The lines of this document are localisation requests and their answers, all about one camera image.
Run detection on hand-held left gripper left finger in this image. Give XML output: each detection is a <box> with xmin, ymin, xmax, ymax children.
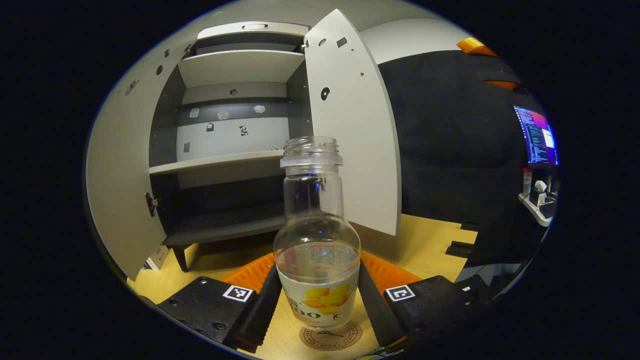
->
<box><xmin>156</xmin><ymin>251</ymin><xmax>284</xmax><ymax>354</ymax></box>

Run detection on white side desk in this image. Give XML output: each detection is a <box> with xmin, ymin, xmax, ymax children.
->
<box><xmin>519</xmin><ymin>192</ymin><xmax>558</xmax><ymax>227</ymax></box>

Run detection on white cabinet drawer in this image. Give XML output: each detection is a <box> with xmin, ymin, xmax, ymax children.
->
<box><xmin>196</xmin><ymin>21</ymin><xmax>311</xmax><ymax>41</ymax></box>

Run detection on white door with hat sticker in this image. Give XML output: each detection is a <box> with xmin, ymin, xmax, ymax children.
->
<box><xmin>304</xmin><ymin>9</ymin><xmax>402</xmax><ymax>237</ymax></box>

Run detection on round brown coaster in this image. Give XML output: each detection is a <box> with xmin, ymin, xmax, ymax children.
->
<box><xmin>299</xmin><ymin>320</ymin><xmax>363</xmax><ymax>352</ymax></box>

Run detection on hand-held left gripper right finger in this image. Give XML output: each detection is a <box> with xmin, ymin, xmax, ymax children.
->
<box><xmin>357</xmin><ymin>251</ymin><xmax>494</xmax><ymax>351</ymax></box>

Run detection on white and grey cabinet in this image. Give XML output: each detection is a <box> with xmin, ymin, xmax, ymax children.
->
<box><xmin>148</xmin><ymin>21</ymin><xmax>313</xmax><ymax>273</ymax></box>

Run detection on computer monitor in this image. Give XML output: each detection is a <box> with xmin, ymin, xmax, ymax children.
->
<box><xmin>513</xmin><ymin>105</ymin><xmax>559</xmax><ymax>166</ymax></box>

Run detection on clear glass bottle yellow label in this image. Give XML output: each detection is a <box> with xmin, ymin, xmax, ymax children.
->
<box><xmin>273</xmin><ymin>136</ymin><xmax>362</xmax><ymax>330</ymax></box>

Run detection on white door with camera sticker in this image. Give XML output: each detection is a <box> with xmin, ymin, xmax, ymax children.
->
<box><xmin>86</xmin><ymin>37</ymin><xmax>201</xmax><ymax>282</ymax></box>

